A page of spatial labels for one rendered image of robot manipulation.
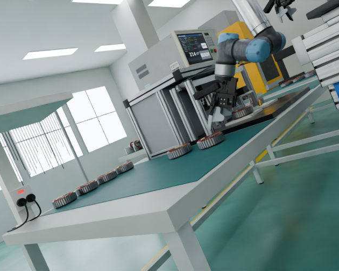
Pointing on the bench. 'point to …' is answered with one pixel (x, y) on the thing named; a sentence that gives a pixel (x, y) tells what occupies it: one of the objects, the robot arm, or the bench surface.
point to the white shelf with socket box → (19, 211)
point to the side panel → (154, 126)
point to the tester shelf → (176, 78)
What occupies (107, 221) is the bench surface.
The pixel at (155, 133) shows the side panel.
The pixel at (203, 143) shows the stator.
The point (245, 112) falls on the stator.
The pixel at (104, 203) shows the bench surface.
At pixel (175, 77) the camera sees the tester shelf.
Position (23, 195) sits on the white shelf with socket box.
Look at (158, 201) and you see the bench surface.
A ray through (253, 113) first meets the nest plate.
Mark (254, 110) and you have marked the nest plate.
